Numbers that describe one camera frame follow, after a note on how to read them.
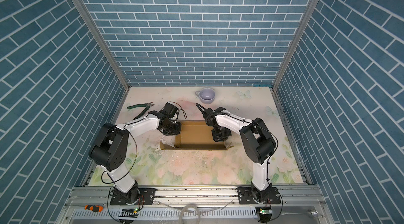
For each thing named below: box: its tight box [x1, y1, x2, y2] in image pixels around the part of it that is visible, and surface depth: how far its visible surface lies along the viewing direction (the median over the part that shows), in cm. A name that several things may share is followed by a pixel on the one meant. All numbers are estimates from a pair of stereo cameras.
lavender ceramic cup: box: [195, 87, 216, 105], surface depth 113 cm
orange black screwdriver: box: [84, 205, 104, 212], surface depth 71 cm
